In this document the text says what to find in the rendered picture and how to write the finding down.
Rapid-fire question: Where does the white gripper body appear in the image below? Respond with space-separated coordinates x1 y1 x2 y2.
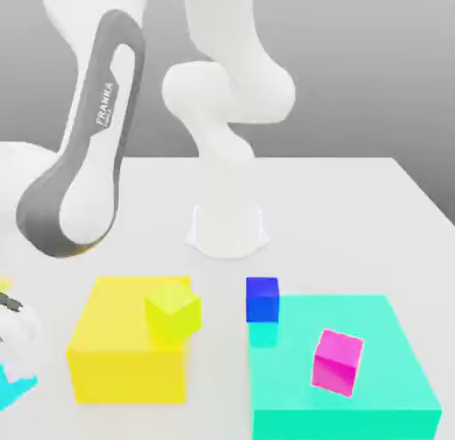
0 310 41 383

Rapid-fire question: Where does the small cyan cube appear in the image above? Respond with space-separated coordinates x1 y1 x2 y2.
0 363 39 412

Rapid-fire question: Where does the small yellow-green cube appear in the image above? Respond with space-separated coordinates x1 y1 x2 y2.
144 280 203 343

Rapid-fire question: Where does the small turquoise cube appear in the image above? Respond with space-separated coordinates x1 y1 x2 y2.
248 321 281 349

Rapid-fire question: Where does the small blue cube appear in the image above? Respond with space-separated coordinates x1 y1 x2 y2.
245 276 281 324

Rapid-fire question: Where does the small magenta cube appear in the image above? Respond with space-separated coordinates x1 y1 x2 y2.
310 328 365 399

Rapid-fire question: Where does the large yellow box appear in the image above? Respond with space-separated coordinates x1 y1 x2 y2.
66 276 194 406

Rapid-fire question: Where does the large aqua box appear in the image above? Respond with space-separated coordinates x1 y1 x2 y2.
247 294 443 440

